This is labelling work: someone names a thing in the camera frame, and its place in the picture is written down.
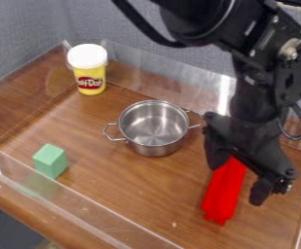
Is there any yellow Play-Doh can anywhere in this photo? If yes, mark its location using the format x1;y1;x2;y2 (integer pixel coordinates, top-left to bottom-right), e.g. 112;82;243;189
68;44;108;95

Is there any stainless steel pot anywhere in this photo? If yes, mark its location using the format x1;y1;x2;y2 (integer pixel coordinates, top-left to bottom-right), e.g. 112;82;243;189
104;100;201;158

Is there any clear acrylic barrier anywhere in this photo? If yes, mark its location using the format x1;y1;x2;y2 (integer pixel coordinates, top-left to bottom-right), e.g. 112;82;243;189
0;43;301;249

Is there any black cable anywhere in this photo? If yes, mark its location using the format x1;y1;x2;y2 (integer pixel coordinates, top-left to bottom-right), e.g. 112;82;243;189
276;101;301;142

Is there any green foam block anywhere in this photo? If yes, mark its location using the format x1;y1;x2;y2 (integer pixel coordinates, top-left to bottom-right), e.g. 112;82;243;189
33;144;68;179

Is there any red plastic bar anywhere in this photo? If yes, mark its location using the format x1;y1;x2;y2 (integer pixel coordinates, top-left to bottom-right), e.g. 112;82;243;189
201;156;247;226

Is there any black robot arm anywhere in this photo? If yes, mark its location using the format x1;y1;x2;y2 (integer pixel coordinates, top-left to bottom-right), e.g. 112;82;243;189
112;0;301;206

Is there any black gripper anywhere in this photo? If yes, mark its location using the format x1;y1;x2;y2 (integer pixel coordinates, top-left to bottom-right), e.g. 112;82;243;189
204;112;297;206

